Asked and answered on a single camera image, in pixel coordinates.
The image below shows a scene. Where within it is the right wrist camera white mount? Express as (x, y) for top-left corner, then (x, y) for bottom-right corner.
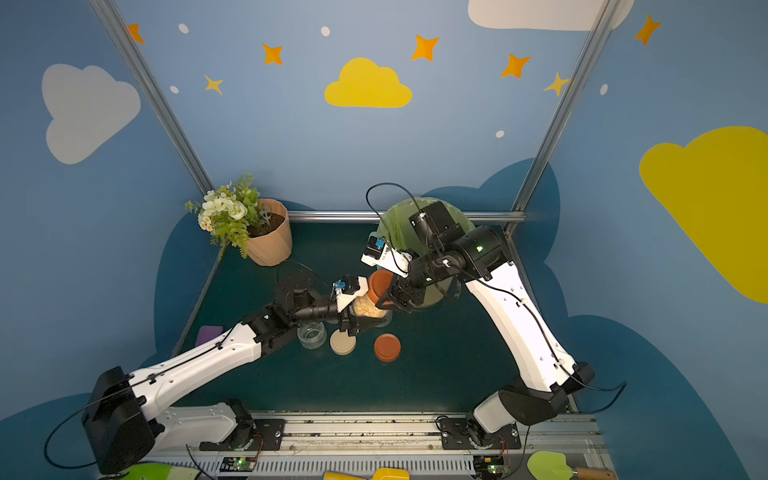
(361, 232), (412, 278)

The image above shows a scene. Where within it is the green toy tool left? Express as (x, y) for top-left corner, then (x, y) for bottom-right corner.
(117, 463), (201, 480)

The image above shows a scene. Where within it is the controller board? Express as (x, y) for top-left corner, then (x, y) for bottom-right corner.
(472, 456), (510, 480)
(219, 457), (257, 473)

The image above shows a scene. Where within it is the right controller board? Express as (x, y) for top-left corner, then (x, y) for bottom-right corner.
(472, 456), (510, 480)

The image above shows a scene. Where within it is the terracotta flower pot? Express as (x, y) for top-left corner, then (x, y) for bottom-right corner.
(246, 198), (293, 267)

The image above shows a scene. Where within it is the mesh bin green bag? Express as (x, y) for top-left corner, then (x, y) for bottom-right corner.
(376, 197), (476, 309)

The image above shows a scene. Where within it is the white flowers green plant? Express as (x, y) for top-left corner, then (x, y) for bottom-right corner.
(184, 173), (271, 258)

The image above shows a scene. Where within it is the green toy spatula wooden handle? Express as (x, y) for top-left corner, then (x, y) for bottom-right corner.
(526, 451), (618, 480)

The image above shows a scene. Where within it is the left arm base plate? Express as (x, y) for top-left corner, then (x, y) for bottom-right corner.
(199, 419), (285, 452)

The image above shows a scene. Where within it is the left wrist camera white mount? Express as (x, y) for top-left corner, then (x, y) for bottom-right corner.
(332, 275), (368, 312)

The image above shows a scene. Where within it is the purple pink toy spatula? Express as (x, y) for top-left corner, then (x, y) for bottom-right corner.
(195, 325), (224, 347)

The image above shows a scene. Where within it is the yellow toy scoop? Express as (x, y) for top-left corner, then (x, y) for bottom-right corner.
(323, 468), (410, 480)

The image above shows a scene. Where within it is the red jar lid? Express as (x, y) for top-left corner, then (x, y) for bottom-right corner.
(374, 333), (402, 363)
(367, 269), (394, 304)

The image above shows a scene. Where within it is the left controller board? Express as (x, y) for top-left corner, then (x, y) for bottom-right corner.
(219, 457), (257, 473)

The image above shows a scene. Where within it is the beige jar lid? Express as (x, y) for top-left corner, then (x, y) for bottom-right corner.
(329, 330), (357, 356)

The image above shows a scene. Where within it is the aluminium front rail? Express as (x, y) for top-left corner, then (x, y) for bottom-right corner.
(134, 407), (615, 479)

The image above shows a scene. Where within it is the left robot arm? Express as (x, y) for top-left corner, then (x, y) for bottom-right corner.
(81, 271), (386, 475)

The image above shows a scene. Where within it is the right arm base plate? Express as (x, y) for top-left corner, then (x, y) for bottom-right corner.
(435, 415), (522, 450)

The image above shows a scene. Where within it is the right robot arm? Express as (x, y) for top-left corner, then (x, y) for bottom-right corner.
(362, 201), (594, 448)

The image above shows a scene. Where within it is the clear oatmeal jar front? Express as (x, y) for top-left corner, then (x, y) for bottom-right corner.
(297, 321), (327, 350)

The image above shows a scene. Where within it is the red lid oatmeal jar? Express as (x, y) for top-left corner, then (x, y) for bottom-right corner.
(376, 311), (393, 328)
(352, 290), (389, 319)

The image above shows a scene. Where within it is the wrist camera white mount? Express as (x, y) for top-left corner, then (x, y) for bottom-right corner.
(332, 275), (368, 312)
(361, 232), (412, 278)

